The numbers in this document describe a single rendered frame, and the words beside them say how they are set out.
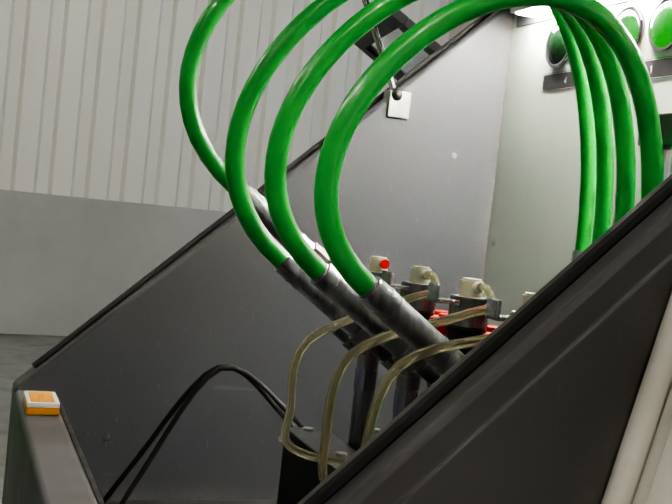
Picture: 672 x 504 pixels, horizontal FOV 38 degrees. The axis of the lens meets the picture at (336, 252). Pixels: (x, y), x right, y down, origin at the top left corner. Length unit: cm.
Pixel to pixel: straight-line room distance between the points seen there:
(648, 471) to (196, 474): 72
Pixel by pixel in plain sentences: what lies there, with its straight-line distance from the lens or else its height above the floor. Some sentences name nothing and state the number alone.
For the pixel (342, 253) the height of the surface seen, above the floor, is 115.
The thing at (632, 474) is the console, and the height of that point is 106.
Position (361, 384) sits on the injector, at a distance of 83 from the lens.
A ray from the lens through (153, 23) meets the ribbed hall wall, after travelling 747.
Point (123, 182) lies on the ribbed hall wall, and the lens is 737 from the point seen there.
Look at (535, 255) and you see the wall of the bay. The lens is 114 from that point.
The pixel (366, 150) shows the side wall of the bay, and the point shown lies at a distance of 116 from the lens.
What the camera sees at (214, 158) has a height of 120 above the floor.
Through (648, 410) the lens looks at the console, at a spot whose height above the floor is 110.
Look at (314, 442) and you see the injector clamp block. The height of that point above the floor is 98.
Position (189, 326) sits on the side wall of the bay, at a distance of 111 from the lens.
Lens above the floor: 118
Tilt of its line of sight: 3 degrees down
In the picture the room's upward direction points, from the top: 6 degrees clockwise
